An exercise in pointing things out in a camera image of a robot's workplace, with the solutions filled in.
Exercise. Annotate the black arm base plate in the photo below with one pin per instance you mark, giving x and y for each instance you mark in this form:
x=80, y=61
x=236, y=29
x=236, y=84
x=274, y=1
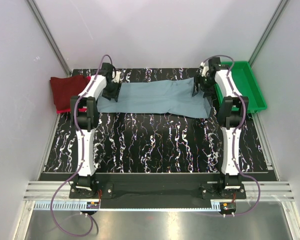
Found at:
x=206, y=191

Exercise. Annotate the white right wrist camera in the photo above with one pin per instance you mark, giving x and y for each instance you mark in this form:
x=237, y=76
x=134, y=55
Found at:
x=203, y=69

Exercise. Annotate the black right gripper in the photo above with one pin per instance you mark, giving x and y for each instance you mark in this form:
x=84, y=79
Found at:
x=208, y=91

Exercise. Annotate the light blue t shirt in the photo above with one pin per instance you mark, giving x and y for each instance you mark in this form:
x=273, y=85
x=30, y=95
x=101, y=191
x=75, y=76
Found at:
x=158, y=97

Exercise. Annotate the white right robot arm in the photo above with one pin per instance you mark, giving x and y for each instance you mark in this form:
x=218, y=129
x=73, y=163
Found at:
x=230, y=117

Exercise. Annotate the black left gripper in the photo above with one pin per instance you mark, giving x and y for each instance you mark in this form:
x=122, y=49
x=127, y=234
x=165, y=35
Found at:
x=113, y=95

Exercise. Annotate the aluminium front rail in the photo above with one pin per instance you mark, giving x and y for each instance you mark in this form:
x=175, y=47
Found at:
x=267, y=190

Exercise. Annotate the bright red folded t shirt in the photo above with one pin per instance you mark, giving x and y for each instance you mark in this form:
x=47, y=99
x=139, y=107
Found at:
x=65, y=110

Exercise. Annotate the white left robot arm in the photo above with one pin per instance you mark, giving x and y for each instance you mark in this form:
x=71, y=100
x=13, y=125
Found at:
x=85, y=118

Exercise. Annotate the green plastic bin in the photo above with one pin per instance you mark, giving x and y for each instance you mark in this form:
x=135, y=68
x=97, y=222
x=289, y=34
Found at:
x=244, y=83

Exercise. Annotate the dark red folded t shirt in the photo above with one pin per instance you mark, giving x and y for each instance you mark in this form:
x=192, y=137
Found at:
x=68, y=91

